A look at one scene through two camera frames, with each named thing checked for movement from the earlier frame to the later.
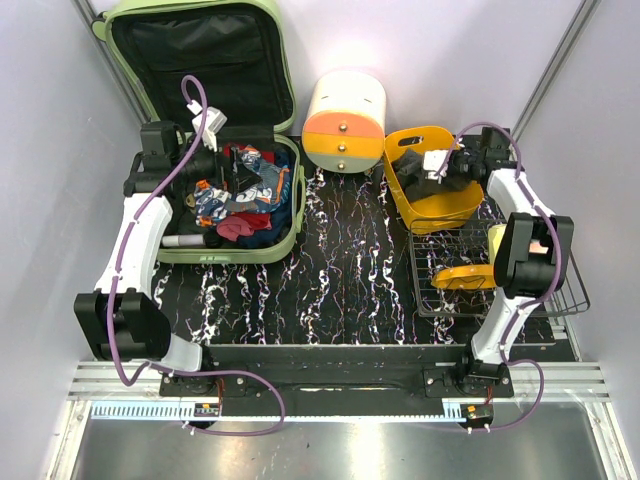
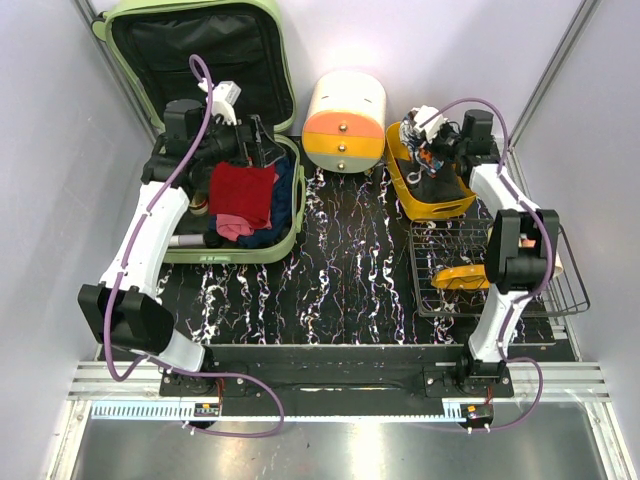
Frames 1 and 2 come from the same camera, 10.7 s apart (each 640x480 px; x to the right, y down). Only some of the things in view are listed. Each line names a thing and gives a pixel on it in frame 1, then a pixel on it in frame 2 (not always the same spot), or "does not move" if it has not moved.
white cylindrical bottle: (183, 240) does not move
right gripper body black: (461, 166) → (446, 143)
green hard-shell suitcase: (217, 76) does not move
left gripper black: (241, 176) → (260, 152)
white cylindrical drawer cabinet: (344, 121) does not move
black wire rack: (447, 242) does not move
